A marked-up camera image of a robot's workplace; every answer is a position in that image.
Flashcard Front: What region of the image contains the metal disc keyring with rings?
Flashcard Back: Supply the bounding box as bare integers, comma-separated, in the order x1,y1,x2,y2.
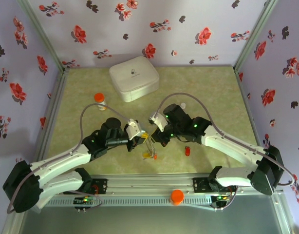
142,133,158,160

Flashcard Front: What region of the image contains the orange-capped white pill bottle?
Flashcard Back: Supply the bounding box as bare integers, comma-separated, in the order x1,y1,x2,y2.
94,93,108,112

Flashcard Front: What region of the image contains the white zip case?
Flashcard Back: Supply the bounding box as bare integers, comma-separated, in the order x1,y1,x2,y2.
109,56,161,103

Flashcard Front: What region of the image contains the small circuit board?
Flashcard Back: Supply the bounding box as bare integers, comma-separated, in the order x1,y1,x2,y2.
211,194,232,208
74,196,97,205

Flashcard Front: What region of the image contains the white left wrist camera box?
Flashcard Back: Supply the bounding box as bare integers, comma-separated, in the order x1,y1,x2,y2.
126,118,146,141

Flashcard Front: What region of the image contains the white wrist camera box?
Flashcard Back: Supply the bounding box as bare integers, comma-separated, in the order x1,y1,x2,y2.
149,111,168,132
126,118,146,141

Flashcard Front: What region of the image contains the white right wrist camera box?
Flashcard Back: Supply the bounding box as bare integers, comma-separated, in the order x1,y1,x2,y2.
149,111,168,132

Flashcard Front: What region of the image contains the grey left arm cable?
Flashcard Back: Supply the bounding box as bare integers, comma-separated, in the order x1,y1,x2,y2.
6,102,133,215

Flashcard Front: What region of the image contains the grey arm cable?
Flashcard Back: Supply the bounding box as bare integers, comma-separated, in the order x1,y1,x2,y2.
153,92,295,212
6,102,133,215

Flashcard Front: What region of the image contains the grey right arm cable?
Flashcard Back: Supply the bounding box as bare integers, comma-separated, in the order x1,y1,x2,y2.
153,92,295,212

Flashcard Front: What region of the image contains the aluminium table edge rail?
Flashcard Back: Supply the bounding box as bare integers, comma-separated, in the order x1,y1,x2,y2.
17,173,284,195

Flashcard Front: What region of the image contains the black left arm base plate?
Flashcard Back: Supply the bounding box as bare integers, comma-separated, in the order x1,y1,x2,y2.
82,178,108,195

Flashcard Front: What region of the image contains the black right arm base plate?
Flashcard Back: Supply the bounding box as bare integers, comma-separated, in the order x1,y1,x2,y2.
192,177,237,193

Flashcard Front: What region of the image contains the slotted grey cable tray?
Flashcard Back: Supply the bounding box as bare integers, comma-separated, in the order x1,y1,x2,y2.
46,196,213,207

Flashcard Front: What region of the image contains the grey aluminium side rail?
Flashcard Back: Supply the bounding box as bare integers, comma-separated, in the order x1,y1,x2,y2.
34,68,70,176

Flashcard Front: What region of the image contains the grey aluminium frame post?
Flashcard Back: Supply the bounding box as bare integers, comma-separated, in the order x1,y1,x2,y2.
18,0,67,74
233,0,279,73
271,194,295,234
2,212,25,234

